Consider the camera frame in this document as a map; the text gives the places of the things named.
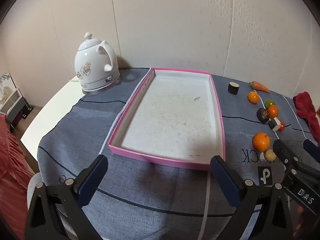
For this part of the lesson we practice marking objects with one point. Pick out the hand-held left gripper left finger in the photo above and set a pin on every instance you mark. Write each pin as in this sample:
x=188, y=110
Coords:
x=92, y=180

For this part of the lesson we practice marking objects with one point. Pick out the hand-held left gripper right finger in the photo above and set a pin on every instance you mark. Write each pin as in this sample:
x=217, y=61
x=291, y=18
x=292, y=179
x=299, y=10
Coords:
x=223, y=180

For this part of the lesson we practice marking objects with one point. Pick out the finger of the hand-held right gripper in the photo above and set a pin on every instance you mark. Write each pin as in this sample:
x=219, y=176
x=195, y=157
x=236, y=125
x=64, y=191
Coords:
x=281, y=148
x=312, y=148

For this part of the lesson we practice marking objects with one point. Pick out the small yellow potato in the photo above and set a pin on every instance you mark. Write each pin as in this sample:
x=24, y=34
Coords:
x=270, y=155

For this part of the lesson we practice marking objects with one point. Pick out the stemmed orange tangerine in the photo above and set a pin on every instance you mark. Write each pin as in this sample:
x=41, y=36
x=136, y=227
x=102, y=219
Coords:
x=260, y=142

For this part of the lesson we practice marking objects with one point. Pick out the red tomato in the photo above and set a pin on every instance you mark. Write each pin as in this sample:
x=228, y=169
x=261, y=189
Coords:
x=282, y=126

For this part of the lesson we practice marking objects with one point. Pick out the split dark sugarcane piece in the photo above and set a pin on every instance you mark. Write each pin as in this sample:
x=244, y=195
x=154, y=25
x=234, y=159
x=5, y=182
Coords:
x=273, y=124

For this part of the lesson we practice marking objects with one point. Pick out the dark brown wrinkled fruit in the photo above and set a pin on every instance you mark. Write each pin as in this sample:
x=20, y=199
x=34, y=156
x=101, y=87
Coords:
x=262, y=115

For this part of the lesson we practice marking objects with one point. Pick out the green tomato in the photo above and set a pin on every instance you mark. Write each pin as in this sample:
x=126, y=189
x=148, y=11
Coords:
x=269, y=102

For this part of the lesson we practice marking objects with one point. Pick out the orange carrot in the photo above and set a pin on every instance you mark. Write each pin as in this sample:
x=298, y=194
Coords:
x=261, y=87

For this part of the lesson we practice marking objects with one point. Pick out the round dark sugarcane piece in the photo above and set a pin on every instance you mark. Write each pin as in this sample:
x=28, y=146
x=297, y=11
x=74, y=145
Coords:
x=233, y=88

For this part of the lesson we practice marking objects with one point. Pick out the pink cardboard box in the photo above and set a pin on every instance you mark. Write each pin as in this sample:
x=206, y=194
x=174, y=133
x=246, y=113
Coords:
x=170, y=110

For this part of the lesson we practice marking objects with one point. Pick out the red cloth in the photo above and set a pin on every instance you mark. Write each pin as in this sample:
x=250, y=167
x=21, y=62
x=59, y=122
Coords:
x=306, y=110

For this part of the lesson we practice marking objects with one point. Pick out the grey blue tablecloth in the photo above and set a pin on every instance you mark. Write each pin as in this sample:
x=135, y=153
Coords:
x=75, y=130

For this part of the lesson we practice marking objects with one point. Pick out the red bed blanket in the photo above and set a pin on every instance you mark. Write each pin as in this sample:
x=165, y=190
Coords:
x=10, y=167

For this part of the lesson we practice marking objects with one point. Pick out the white bedside cabinet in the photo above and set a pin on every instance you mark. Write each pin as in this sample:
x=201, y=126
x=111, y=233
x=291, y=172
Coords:
x=15, y=105

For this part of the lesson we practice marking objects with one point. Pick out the white floral ceramic kettle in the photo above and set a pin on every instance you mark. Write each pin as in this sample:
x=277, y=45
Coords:
x=90, y=62

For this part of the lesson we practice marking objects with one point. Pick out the floral picture card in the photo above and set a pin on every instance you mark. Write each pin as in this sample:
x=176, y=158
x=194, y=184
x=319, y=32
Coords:
x=5, y=78

